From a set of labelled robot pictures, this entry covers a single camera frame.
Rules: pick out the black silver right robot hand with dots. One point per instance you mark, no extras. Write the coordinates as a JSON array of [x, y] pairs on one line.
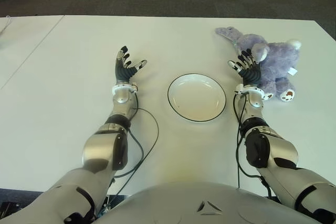
[[251, 75]]

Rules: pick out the black box under table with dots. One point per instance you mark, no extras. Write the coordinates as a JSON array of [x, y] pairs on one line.
[[11, 209]]

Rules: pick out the silver robot torso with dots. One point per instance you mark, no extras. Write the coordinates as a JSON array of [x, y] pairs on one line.
[[183, 203]]

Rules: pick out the purple plush bunny doll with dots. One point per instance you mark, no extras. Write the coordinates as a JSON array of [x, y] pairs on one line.
[[278, 64]]

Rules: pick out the white plate with black rim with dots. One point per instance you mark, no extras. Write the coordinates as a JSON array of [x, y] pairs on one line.
[[197, 98]]

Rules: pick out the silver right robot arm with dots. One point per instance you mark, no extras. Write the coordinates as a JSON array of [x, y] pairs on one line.
[[283, 150]]

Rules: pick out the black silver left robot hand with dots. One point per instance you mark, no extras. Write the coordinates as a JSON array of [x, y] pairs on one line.
[[123, 73]]

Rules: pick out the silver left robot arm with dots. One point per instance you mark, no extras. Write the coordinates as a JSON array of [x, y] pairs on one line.
[[102, 142]]

